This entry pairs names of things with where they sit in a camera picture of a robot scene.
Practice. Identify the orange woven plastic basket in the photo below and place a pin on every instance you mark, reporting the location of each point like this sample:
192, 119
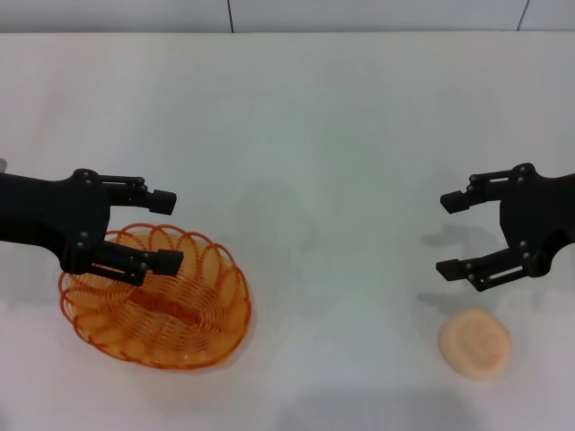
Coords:
179, 323

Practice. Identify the pale round bread bun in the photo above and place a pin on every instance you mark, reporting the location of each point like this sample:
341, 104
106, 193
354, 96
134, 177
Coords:
476, 343

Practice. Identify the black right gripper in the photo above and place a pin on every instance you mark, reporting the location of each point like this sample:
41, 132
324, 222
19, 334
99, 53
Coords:
539, 211

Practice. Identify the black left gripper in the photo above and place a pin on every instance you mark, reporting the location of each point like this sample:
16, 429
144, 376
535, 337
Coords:
49, 211

